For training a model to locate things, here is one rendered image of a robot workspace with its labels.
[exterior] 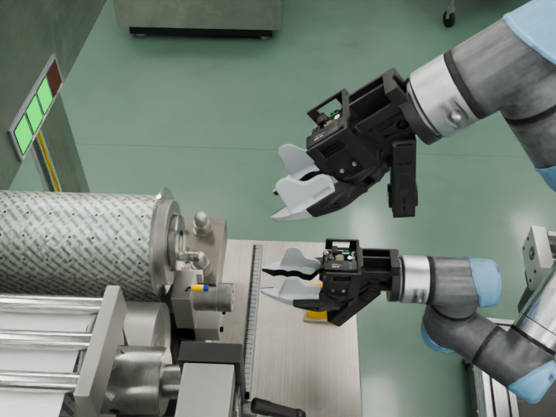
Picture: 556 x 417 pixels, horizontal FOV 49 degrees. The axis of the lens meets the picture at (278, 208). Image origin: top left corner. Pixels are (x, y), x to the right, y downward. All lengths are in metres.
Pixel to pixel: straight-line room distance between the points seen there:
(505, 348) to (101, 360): 0.68
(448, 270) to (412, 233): 1.63
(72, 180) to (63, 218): 1.11
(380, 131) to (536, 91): 0.15
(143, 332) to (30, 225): 0.20
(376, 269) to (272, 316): 0.30
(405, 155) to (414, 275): 0.33
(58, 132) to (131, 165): 1.14
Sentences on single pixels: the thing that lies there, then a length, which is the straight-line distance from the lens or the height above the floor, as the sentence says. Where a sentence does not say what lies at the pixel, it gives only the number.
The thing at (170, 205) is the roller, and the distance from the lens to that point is 0.80.
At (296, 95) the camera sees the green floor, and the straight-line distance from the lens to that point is 3.27.
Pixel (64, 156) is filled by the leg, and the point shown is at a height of 0.73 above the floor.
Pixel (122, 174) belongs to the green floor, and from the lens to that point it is 2.86.
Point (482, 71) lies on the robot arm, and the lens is 0.59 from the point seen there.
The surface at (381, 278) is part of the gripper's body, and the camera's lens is 0.95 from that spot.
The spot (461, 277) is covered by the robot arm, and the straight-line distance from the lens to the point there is 0.95.
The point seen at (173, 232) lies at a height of 1.29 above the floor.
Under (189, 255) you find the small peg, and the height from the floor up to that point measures 1.25.
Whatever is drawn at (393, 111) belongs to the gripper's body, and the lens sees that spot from 0.62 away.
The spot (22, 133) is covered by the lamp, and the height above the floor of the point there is 1.19.
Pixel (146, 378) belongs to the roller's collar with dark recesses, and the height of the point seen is 1.36.
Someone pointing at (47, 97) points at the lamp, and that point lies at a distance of 1.28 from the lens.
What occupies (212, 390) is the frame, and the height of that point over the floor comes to 1.44.
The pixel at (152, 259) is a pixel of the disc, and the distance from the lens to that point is 0.76.
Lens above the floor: 1.86
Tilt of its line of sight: 45 degrees down
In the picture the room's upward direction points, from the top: straight up
